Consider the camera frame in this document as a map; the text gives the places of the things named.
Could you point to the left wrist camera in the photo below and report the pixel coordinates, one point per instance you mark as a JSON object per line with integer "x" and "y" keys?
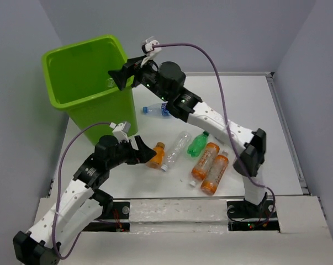
{"x": 120, "y": 131}

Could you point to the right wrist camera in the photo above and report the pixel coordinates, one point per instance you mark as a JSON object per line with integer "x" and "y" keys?
{"x": 149, "y": 50}

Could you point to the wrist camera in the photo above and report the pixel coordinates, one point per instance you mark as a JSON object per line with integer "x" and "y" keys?
{"x": 149, "y": 50}
{"x": 120, "y": 131}

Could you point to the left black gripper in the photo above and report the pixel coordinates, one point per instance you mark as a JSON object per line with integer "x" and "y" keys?
{"x": 142, "y": 155}

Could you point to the small orange juice bottle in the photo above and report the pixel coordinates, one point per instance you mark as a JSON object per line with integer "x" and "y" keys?
{"x": 156, "y": 161}

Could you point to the blue label water bottle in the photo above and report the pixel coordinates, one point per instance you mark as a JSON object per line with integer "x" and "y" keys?
{"x": 158, "y": 109}

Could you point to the green soda bottle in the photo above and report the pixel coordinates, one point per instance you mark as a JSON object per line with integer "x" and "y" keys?
{"x": 198, "y": 144}

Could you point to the orange label tea bottle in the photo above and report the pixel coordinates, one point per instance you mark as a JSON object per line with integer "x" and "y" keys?
{"x": 201, "y": 168}

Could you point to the green plastic bin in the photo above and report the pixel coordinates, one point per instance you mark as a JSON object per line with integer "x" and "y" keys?
{"x": 79, "y": 84}

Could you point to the clear bottle white cap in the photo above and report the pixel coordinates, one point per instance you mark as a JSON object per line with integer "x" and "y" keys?
{"x": 176, "y": 149}

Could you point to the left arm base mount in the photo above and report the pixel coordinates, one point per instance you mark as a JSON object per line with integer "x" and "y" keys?
{"x": 113, "y": 219}

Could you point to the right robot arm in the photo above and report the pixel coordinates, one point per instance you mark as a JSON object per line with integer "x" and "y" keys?
{"x": 249, "y": 146}

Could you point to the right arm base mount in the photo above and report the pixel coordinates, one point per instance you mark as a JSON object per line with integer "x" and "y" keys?
{"x": 244, "y": 217}

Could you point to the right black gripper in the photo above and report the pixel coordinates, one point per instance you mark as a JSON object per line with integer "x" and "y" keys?
{"x": 133, "y": 65}

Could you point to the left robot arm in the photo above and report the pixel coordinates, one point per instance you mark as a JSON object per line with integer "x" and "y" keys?
{"x": 82, "y": 202}

